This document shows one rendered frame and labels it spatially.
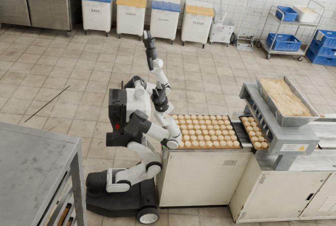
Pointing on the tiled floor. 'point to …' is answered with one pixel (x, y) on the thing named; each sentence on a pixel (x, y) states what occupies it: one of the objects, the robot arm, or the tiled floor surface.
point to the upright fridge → (41, 0)
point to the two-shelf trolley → (294, 35)
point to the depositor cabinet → (286, 187)
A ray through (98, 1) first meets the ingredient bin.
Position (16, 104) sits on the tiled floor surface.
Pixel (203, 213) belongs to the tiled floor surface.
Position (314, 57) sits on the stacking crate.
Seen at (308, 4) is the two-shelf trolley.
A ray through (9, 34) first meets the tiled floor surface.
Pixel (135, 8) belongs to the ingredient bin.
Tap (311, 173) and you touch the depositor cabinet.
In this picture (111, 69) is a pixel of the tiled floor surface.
